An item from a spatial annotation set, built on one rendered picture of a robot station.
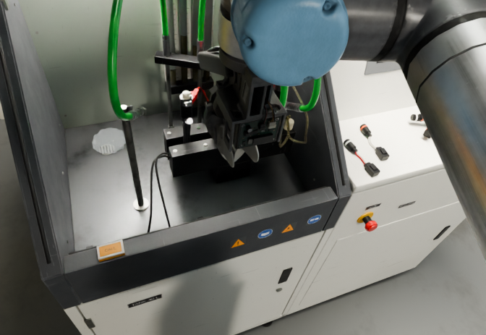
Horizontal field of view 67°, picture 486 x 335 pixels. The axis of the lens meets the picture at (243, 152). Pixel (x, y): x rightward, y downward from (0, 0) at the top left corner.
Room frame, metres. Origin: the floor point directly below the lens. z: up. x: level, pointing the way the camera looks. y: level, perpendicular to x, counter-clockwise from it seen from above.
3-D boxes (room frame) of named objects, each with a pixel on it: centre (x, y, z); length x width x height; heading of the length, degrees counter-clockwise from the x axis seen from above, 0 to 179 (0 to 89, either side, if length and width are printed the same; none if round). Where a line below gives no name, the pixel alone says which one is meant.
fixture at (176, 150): (0.69, 0.04, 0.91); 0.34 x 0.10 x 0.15; 117
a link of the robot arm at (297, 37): (0.27, -0.03, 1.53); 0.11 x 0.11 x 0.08; 12
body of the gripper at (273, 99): (0.36, 0.01, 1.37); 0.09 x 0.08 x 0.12; 27
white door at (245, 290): (0.41, 0.03, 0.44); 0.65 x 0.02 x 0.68; 117
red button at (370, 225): (0.59, -0.38, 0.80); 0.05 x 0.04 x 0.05; 117
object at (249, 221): (0.43, 0.04, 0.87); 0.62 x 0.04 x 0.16; 117
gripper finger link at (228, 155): (0.36, 0.02, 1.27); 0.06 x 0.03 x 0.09; 27
